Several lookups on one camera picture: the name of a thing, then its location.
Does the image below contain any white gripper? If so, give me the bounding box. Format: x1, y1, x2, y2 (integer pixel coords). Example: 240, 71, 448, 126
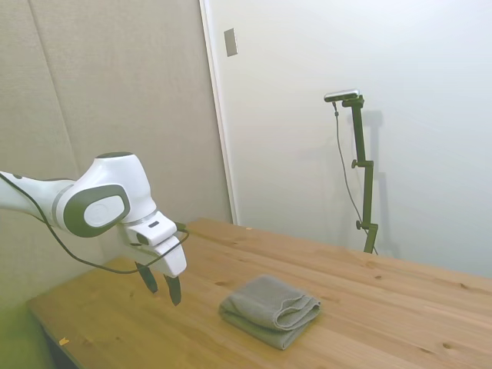
122, 213, 188, 307

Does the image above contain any grey towel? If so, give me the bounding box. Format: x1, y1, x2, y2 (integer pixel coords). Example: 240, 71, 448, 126
218, 274, 322, 351

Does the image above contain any white door frame trim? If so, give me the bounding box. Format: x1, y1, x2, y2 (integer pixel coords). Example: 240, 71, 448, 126
198, 0, 240, 226

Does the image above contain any dark green camera stand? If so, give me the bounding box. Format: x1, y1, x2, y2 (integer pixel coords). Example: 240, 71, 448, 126
341, 95, 380, 255

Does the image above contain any grey wall plate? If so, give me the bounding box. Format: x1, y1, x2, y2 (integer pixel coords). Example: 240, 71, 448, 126
223, 27, 239, 58

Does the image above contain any silver camera on stand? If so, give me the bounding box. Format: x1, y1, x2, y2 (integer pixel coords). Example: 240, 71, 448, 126
323, 88, 362, 104

